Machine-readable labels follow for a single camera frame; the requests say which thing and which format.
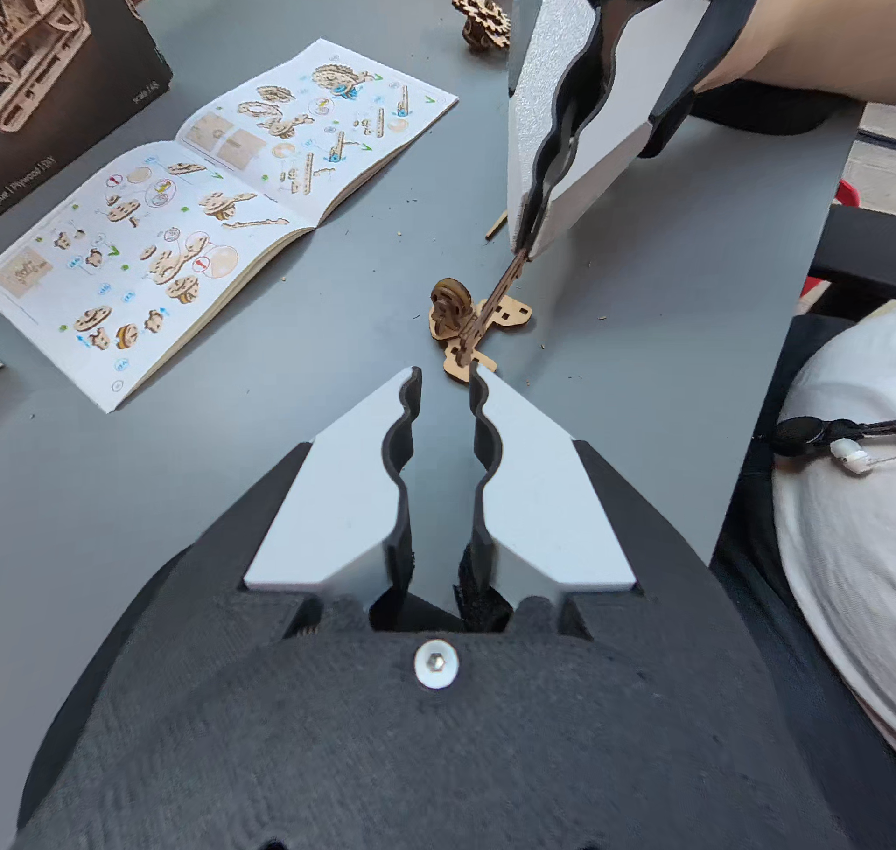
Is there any person's right forearm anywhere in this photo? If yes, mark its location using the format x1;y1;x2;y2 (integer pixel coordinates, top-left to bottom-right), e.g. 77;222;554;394
693;0;896;105

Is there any slotted wooden strip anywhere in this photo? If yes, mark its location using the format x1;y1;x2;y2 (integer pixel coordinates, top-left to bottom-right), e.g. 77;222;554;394
451;247;532;369

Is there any open instruction booklet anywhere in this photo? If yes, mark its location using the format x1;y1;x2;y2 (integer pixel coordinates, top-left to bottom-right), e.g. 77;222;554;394
0;38;461;415

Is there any red chair part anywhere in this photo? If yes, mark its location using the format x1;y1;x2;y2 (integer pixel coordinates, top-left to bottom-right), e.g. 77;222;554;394
805;178;859;298

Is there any person's white shirt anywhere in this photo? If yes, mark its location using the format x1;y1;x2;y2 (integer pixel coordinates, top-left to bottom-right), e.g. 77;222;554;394
773;304;896;753

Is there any dark model kit box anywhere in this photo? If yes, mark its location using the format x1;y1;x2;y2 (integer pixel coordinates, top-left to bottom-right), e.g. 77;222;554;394
0;0;174;214

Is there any black office chair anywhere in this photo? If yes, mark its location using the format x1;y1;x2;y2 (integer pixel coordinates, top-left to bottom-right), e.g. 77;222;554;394
805;202;896;319

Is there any wooden plate with wheel hub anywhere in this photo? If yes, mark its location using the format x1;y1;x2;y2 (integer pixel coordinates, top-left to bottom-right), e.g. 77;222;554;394
428;278;534;383

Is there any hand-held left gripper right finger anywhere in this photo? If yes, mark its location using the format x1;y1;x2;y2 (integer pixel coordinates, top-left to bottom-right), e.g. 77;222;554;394
468;363;639;612

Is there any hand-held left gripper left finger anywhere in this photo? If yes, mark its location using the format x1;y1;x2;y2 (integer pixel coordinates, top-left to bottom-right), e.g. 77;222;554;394
243;366;424;609

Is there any small wooden gear assembly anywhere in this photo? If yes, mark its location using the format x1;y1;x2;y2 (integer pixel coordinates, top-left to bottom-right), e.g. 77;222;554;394
451;0;512;53

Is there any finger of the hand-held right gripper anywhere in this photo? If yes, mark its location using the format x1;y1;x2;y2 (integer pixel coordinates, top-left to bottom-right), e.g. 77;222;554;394
505;0;610;255
521;0;716;262

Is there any black strap with clip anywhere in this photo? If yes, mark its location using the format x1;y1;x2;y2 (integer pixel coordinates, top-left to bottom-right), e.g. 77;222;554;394
773;416;896;458

